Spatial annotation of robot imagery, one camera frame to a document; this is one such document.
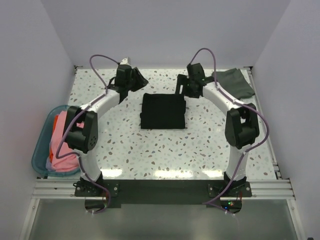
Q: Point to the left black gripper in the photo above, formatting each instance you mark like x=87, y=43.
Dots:
x=141, y=82

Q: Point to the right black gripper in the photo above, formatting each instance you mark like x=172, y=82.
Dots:
x=182, y=80

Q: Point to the black t shirt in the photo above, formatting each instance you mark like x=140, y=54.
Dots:
x=163, y=112

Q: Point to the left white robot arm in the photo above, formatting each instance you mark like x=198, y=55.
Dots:
x=81, y=129

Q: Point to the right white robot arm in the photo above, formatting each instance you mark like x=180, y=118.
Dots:
x=241, y=120

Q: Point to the folded grey t shirt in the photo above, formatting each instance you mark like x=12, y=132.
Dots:
x=233, y=81

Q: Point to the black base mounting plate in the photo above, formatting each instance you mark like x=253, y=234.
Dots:
x=148, y=192

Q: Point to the orange garment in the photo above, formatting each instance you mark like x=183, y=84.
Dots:
x=53, y=129

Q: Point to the teal plastic laundry basket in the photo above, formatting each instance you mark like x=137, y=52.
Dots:
x=42, y=150

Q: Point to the lavender garment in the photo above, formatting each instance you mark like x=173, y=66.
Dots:
x=48, y=165

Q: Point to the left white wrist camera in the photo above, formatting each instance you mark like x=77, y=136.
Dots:
x=126, y=61

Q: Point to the aluminium frame rail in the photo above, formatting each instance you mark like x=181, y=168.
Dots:
x=261, y=189

